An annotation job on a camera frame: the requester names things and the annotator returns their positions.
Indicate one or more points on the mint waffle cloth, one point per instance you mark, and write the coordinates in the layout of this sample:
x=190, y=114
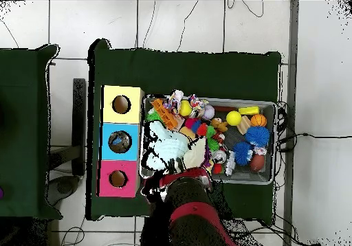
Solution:
x=170, y=147

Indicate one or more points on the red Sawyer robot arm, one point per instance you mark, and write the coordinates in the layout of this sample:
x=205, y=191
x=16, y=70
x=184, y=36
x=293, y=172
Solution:
x=192, y=215

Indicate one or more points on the wooden three-hole box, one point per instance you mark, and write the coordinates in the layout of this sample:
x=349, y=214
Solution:
x=107, y=147

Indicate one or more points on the white baseball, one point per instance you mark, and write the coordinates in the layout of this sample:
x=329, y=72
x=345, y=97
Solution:
x=208, y=112

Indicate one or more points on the orange plastic grid toy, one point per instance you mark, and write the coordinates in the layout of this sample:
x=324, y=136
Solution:
x=165, y=112

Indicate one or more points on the reddish brown ball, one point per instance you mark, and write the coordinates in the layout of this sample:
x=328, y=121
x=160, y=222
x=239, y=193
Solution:
x=257, y=162

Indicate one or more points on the smooth yellow ball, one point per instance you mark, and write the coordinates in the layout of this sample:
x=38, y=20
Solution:
x=233, y=118

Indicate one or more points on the green spiky toy with eyes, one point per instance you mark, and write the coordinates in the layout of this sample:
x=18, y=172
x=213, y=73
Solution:
x=152, y=116

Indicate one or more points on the colourful patterned cloth wad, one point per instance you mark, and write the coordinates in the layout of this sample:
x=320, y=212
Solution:
x=196, y=103

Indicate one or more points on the large blue spiky ball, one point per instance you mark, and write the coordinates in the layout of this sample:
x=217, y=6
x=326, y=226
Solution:
x=257, y=136

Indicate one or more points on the small orange basketball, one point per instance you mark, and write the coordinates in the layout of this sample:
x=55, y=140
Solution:
x=258, y=120

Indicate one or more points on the dark green table cloth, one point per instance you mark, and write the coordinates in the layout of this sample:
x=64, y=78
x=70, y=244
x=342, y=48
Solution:
x=24, y=92
x=192, y=72

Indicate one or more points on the black upright panel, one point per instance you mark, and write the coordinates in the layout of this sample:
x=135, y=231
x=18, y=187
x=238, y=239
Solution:
x=79, y=119

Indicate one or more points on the grey rounded base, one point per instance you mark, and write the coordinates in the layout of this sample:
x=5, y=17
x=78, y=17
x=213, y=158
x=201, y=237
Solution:
x=63, y=187

